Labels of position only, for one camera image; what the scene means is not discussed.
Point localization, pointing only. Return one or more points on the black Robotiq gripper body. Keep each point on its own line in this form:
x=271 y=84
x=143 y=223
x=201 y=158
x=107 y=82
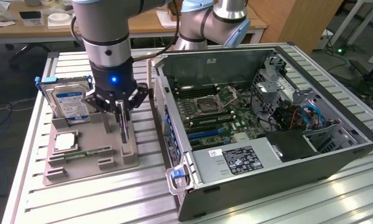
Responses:
x=114 y=77

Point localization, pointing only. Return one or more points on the graphics card with metal bracket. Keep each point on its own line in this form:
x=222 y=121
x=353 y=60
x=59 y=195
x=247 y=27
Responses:
x=125 y=130

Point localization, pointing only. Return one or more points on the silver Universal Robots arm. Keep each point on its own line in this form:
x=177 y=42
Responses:
x=106 y=28

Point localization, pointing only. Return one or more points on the grey card retention latch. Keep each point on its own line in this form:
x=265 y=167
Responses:
x=150 y=77

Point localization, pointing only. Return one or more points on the hard disk with blue carrier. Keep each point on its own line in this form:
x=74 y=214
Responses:
x=70 y=102

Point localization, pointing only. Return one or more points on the grey parts rack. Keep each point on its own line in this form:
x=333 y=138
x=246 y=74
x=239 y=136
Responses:
x=90 y=135

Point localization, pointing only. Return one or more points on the silver CPU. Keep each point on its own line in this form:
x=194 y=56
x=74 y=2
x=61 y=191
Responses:
x=65 y=142

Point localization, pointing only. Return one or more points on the CPU socket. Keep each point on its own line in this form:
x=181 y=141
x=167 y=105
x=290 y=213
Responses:
x=207 y=105

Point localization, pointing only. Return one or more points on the green RAM stick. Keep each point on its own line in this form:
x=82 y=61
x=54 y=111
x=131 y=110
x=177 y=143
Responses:
x=81 y=154

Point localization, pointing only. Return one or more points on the blue expansion slot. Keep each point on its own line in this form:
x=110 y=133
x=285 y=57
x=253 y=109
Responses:
x=206 y=135

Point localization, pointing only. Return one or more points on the metal socket cover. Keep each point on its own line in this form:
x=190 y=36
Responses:
x=227 y=95

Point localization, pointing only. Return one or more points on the white paper stack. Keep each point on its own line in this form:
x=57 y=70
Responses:
x=166 y=21

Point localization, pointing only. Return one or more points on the black office chair base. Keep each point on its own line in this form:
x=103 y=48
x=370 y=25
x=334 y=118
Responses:
x=25 y=52

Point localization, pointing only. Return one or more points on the green motherboard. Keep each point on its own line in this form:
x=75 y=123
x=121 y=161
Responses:
x=243 y=121

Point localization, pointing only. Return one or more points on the wooden desk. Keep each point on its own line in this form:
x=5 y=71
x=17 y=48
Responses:
x=19 y=32

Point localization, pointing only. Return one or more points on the white box with black top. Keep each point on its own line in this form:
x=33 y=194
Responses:
x=31 y=18

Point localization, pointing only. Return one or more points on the grey power supply unit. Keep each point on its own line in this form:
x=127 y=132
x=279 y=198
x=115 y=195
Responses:
x=211 y=168

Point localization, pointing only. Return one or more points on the grey metal disk bay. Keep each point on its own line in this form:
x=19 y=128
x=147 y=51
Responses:
x=267 y=88

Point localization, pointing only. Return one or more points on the grey cup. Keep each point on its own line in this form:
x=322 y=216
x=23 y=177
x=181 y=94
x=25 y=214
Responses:
x=34 y=2

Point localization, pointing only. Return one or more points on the white paper slip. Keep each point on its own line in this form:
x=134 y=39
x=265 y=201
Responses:
x=3 y=23

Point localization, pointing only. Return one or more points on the clear plastic bag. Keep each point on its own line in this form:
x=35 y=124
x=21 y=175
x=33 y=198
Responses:
x=1 y=10

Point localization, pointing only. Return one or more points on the black open PC case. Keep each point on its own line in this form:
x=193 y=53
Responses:
x=267 y=186

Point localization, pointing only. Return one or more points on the wooden cabinet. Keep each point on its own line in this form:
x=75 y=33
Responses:
x=299 y=23

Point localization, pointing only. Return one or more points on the black device with green light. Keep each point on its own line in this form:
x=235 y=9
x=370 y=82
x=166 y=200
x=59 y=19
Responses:
x=341 y=50

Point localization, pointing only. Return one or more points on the grey metal drive bracket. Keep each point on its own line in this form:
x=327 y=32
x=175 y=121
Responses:
x=330 y=137

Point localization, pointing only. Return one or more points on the white metal table frame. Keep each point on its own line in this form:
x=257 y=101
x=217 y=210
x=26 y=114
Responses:
x=343 y=25

